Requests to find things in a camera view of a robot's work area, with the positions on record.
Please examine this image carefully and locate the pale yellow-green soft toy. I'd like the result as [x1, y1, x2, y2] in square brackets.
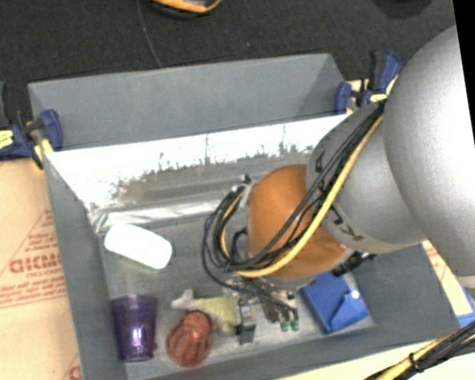
[168, 280, 246, 346]

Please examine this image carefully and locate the white oblong bottle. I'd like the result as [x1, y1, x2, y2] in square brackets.
[101, 216, 177, 278]

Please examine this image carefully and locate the brown cardboard board, red print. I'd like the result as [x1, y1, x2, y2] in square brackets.
[0, 152, 85, 380]

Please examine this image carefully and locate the blue box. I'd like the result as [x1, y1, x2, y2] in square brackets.
[295, 266, 373, 338]

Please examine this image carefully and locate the purple plastic cup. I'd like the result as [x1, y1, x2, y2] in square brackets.
[109, 290, 168, 366]

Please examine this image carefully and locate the red-brown ridged round toy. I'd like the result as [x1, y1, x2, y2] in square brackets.
[160, 307, 220, 372]

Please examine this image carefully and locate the grey metal bin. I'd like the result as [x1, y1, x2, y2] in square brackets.
[26, 21, 468, 380]

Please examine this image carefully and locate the black cylinder on white bracket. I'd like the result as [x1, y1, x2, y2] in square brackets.
[328, 247, 379, 278]

